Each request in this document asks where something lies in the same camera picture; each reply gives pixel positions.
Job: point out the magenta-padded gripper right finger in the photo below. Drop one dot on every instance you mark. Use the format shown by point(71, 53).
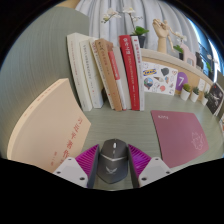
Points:
point(150, 168)

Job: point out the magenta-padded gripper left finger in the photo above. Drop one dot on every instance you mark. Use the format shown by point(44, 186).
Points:
point(78, 166)

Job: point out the grey and black computer mouse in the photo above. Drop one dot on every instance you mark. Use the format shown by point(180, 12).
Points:
point(112, 163)

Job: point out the dark red mouse pad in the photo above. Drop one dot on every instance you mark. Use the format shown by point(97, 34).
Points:
point(180, 136)

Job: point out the small plant in white pot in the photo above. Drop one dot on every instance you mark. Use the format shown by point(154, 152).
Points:
point(185, 95)
point(204, 100)
point(194, 97)

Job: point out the colourful printed card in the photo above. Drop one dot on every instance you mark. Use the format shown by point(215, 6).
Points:
point(222, 125)

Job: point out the white sticker sheet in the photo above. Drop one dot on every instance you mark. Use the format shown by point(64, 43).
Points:
point(160, 79)

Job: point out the white book with red band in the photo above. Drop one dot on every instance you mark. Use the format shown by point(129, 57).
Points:
point(120, 83)

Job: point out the thin white book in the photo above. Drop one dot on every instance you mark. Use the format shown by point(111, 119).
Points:
point(90, 75)

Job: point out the white book with photo cover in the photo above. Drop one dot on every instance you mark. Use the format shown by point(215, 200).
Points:
point(139, 75)

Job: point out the black picture book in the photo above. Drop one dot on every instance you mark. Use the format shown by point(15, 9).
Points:
point(215, 99)

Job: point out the thick white book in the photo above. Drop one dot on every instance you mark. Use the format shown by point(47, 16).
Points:
point(76, 70)

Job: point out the tan brown book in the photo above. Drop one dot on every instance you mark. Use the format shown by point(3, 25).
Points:
point(106, 73)

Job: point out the light wooden desk shelf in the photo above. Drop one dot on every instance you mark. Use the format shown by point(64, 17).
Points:
point(153, 55)

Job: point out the white orchid in dark pot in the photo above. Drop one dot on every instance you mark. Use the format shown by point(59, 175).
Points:
point(210, 71)

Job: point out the black horse figure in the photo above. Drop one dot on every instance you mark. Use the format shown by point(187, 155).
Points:
point(199, 60)

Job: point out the white orchid in black pot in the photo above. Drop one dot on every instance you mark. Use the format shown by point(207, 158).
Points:
point(141, 40)

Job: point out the wooden hand model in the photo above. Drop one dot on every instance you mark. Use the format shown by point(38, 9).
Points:
point(162, 40)

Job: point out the wooden mannequin figure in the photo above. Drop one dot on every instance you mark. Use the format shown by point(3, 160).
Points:
point(171, 37)

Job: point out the small white orchid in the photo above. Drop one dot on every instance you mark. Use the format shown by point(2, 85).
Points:
point(180, 37)

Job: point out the light grey curtain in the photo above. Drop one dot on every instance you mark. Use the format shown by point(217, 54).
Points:
point(110, 26)

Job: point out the white wall socket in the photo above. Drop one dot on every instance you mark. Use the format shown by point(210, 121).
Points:
point(202, 85)
point(208, 88)

